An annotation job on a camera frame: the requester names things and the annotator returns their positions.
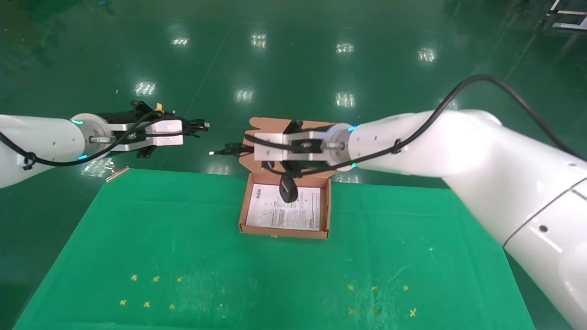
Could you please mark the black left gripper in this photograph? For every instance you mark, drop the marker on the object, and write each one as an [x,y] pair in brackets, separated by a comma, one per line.
[119,117]

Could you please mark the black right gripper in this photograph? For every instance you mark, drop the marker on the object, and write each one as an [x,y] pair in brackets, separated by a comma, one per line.
[314,166]

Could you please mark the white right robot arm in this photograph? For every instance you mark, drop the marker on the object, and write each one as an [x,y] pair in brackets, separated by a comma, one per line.
[481,160]

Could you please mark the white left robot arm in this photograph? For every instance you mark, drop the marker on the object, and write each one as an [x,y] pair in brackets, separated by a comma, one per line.
[41,142]

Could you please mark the orange cardboard box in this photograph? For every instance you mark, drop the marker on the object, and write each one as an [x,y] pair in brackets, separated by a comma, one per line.
[286,233]

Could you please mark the metal binder clip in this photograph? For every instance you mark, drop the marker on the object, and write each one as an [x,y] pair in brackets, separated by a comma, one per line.
[118,173]

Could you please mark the white printed paper leaflet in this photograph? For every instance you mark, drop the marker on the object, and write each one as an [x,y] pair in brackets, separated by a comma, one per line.
[302,215]

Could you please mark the green table mat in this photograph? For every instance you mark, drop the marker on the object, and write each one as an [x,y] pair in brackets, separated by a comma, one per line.
[183,238]

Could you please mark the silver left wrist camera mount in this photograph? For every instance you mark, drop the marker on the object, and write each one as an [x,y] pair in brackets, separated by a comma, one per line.
[160,140]

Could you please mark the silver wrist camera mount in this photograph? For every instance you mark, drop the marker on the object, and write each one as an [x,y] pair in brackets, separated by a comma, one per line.
[160,140]
[312,137]

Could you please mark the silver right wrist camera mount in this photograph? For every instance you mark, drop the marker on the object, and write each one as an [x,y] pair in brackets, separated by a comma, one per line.
[312,137]

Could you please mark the white metal frame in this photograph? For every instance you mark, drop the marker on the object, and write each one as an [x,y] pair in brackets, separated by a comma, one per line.
[571,26]

